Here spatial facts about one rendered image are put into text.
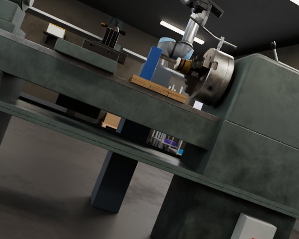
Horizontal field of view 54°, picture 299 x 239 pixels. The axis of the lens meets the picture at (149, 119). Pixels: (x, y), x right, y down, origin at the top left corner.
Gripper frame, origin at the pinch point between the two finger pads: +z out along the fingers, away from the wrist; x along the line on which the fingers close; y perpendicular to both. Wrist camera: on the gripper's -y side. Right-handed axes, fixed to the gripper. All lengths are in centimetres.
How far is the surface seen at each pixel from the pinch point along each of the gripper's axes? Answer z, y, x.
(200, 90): 35.7, -9.4, -8.6
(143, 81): 45, 22, -6
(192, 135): 60, -12, -14
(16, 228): 126, 56, -41
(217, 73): 27.6, -13.4, 0.1
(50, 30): -336, 231, -567
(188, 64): 21.8, 0.5, -10.3
